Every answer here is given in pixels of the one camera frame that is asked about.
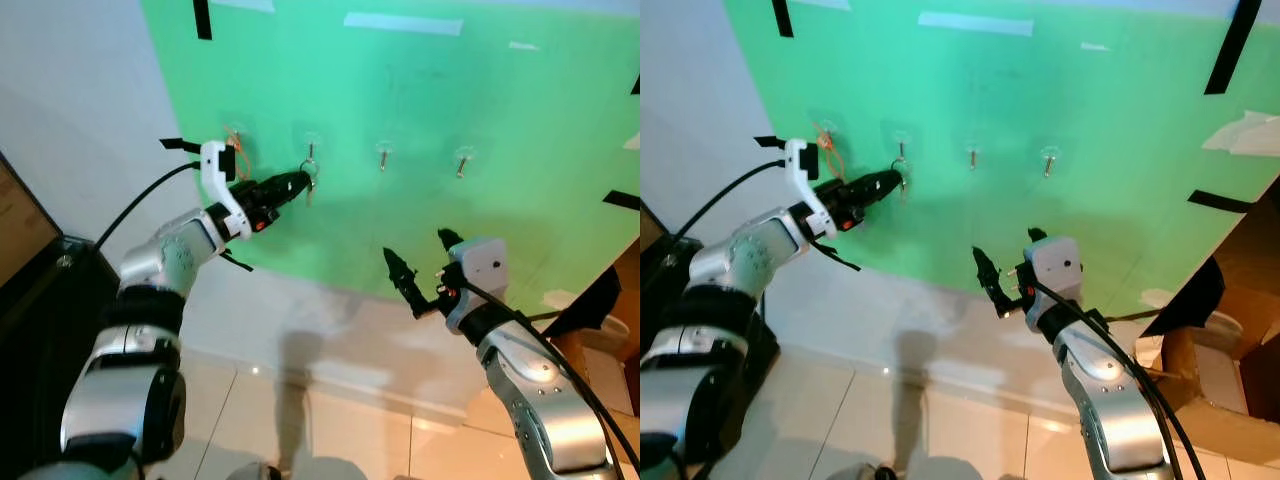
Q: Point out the green board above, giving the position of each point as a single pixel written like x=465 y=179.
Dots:
x=1100 y=100
x=450 y=100

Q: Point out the white paper sheet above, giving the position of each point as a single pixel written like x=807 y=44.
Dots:
x=1250 y=135
x=632 y=142

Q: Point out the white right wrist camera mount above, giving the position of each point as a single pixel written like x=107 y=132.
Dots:
x=485 y=265
x=1060 y=265

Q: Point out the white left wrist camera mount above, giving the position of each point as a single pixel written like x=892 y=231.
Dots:
x=213 y=165
x=797 y=165

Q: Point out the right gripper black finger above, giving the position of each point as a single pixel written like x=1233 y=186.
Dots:
x=990 y=275
x=450 y=239
x=405 y=275
x=1036 y=236

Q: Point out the black cloth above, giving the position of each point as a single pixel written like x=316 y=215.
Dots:
x=1190 y=300
x=590 y=305

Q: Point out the clear adhesive wall hook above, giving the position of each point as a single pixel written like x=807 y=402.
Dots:
x=900 y=148
x=1048 y=160
x=311 y=150
x=463 y=160
x=383 y=155
x=972 y=155

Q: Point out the clear hook with orange band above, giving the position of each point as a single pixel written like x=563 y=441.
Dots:
x=237 y=135
x=826 y=130

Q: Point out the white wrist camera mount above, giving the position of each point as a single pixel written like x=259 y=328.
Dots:
x=1060 y=265
x=213 y=165
x=797 y=165
x=485 y=265

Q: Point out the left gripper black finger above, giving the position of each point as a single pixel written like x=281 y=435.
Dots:
x=292 y=181
x=880 y=180
x=290 y=196
x=878 y=196

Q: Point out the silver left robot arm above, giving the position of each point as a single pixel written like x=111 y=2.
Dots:
x=680 y=380
x=130 y=390

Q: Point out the short white tape strip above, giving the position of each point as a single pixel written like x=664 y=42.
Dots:
x=525 y=46
x=1097 y=47

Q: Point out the open brown cardboard box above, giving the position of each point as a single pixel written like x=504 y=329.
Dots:
x=625 y=290
x=1260 y=260

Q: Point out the long white tape strip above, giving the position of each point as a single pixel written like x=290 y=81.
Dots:
x=975 y=23
x=400 y=23

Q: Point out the orange rubber band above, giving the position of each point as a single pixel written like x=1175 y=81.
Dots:
x=828 y=140
x=240 y=150

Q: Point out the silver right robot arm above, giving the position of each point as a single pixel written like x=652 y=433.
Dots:
x=1100 y=400
x=545 y=400

